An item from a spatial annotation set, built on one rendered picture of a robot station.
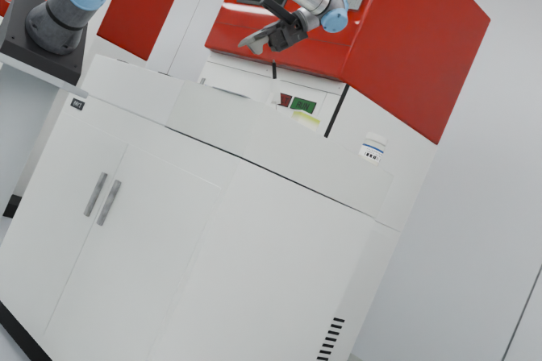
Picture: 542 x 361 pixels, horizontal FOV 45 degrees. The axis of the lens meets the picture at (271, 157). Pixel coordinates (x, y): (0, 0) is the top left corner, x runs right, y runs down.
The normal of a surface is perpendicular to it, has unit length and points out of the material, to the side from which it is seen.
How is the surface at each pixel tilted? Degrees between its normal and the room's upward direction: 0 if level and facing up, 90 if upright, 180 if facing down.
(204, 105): 90
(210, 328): 90
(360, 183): 90
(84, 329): 90
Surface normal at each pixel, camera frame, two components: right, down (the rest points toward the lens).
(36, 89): 0.64, 0.25
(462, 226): -0.64, -0.31
